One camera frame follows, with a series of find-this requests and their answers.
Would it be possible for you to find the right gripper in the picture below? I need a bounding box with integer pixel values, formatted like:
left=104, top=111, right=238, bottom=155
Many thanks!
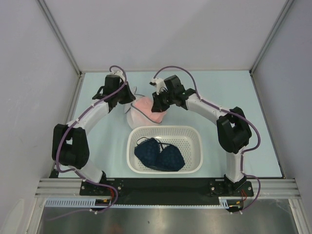
left=153, top=88, right=176, bottom=113

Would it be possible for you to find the pink bra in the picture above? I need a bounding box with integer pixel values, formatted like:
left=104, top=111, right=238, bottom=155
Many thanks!
left=134, top=97, right=167, bottom=124

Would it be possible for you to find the white mesh laundry bag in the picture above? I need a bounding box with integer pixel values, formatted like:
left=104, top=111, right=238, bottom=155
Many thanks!
left=124, top=86, right=162, bottom=129

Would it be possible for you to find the navy blue lace bra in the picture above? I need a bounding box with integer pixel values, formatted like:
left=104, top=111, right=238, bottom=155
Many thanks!
left=134, top=137, right=185, bottom=172

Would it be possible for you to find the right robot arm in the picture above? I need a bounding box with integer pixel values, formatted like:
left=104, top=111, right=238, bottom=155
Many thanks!
left=150, top=75, right=252, bottom=195

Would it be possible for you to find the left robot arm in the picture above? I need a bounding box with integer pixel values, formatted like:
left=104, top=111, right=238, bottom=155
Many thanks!
left=52, top=70, right=135, bottom=195

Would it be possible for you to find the white perforated plastic basket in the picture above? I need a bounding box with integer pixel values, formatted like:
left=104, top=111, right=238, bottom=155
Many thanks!
left=127, top=125, right=203, bottom=175

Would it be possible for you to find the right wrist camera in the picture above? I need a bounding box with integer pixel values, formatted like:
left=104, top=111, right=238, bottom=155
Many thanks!
left=149, top=78, right=167, bottom=95

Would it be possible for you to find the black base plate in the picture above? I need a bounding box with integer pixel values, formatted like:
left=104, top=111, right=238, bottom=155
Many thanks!
left=80, top=177, right=254, bottom=199

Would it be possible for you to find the white cable duct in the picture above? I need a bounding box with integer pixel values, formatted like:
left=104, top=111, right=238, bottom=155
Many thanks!
left=45, top=197, right=234, bottom=209

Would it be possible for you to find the aluminium frame rail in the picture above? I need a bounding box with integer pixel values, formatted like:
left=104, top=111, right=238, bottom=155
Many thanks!
left=35, top=178, right=82, bottom=197

